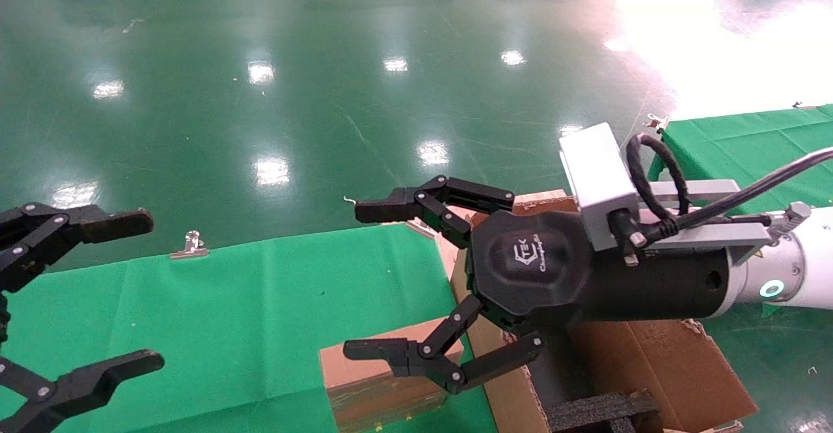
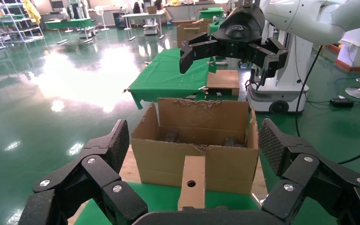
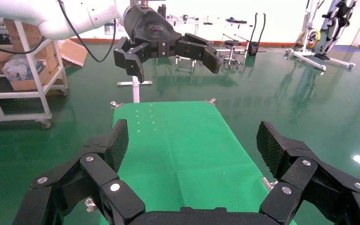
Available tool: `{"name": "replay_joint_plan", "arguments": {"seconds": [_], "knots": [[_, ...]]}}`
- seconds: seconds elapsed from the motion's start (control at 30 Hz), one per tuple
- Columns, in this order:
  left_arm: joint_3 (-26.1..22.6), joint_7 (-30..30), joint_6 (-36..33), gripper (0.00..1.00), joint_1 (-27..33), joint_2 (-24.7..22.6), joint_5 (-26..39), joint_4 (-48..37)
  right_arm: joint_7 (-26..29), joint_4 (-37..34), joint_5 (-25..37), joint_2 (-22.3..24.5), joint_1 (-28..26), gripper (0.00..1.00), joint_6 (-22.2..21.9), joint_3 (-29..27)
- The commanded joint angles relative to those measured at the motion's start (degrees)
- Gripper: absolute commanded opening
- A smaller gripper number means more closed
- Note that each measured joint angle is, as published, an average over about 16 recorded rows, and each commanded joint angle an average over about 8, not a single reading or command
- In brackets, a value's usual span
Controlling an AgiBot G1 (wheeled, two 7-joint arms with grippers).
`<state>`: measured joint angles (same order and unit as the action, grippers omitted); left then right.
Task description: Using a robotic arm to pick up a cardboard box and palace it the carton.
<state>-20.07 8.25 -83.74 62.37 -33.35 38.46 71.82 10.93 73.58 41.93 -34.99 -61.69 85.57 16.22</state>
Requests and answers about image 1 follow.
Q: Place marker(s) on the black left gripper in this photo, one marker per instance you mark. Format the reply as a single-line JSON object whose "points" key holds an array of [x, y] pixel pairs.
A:
{"points": [[3, 319]]}

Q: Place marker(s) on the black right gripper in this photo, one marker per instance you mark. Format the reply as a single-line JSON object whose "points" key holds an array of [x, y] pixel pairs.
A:
{"points": [[553, 270]]}

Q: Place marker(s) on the small brown cardboard box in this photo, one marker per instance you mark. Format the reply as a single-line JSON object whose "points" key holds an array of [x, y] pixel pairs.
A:
{"points": [[364, 387]]}

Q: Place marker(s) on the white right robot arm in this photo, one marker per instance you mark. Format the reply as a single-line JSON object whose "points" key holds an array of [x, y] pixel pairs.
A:
{"points": [[813, 257]]}

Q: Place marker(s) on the large open cardboard carton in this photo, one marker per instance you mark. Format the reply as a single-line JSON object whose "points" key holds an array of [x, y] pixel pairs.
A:
{"points": [[677, 368]]}

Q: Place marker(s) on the large green table cloth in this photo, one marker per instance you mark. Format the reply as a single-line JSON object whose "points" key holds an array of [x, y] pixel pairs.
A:
{"points": [[228, 322]]}

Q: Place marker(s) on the flat black foam insert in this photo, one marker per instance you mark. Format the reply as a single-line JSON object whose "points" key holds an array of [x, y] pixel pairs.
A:
{"points": [[599, 410]]}

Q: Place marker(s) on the green cloth side table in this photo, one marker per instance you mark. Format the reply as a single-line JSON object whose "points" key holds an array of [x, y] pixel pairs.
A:
{"points": [[748, 146]]}

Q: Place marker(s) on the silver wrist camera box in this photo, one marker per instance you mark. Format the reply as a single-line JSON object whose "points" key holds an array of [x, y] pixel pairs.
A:
{"points": [[595, 172]]}

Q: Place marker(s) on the silver camera mount bracket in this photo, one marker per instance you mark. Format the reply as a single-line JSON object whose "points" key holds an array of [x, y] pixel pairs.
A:
{"points": [[709, 232]]}

